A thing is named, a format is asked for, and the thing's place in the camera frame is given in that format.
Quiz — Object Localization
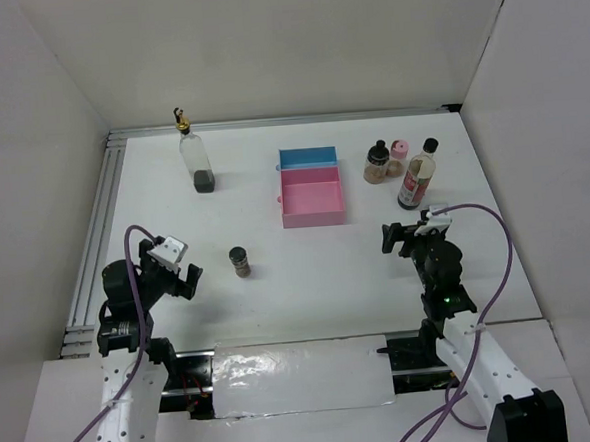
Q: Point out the round spice jar black cap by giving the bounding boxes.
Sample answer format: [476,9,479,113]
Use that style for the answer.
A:
[363,140,390,184]

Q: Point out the small pepper shaker black lid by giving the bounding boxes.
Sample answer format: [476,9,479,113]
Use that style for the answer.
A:
[228,246,251,278]

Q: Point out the blue plastic drawer box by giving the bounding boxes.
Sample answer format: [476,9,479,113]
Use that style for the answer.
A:
[276,146,338,171]

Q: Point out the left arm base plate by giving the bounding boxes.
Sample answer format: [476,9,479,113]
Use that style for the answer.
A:
[159,349,215,421]

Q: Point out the glass oil bottle gold spout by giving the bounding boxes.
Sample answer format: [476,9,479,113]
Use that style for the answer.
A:
[173,107,216,194]

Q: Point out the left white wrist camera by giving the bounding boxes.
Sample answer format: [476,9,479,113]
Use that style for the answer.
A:
[147,236,188,272]

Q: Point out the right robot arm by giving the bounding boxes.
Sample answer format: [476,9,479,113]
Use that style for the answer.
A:
[382,205,569,442]

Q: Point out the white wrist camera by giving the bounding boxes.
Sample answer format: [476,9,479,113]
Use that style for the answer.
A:
[415,204,452,236]
[147,236,188,272]

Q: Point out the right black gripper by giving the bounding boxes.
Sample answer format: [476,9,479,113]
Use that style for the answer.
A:
[380,220,448,294]

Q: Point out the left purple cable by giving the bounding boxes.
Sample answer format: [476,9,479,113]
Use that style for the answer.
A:
[33,222,175,442]

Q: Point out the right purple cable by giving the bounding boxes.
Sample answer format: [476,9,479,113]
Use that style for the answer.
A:
[379,200,526,442]

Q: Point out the spice jar pink cap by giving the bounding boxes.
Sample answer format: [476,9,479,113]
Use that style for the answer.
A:
[386,139,409,178]

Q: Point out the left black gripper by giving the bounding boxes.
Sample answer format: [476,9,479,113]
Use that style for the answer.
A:
[133,238,205,310]

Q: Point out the purple cable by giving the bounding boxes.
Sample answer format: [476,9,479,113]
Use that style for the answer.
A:
[33,222,175,442]
[379,200,526,442]

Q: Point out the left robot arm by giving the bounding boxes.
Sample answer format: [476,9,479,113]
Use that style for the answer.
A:
[95,236,202,442]

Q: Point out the aluminium rail frame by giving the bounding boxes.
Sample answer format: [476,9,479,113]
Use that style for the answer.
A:
[59,103,462,359]

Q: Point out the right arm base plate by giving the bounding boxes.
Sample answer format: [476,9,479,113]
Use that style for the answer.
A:
[376,333,452,395]

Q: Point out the soy sauce bottle red label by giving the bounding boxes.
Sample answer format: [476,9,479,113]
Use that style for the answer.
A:
[393,137,444,213]

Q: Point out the pink plastic drawer box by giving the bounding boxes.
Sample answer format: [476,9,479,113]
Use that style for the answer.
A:
[278,166,347,229]

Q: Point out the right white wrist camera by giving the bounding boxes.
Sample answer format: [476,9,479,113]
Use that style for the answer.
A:
[415,204,452,236]

